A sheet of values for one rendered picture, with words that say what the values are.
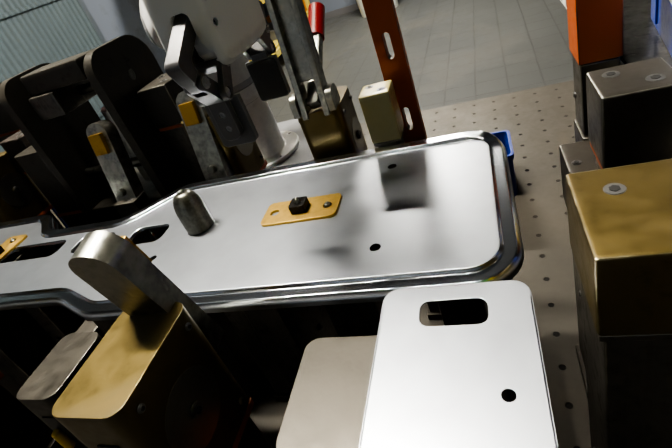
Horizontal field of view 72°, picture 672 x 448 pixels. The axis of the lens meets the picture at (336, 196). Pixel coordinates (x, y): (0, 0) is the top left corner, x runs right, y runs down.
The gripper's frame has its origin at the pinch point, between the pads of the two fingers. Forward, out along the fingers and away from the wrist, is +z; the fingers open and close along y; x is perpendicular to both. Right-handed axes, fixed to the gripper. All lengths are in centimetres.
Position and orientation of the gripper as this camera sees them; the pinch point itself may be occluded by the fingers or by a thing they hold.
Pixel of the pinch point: (256, 108)
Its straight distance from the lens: 42.8
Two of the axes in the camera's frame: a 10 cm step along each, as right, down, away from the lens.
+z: 3.2, 8.0, 5.1
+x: 9.3, -1.5, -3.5
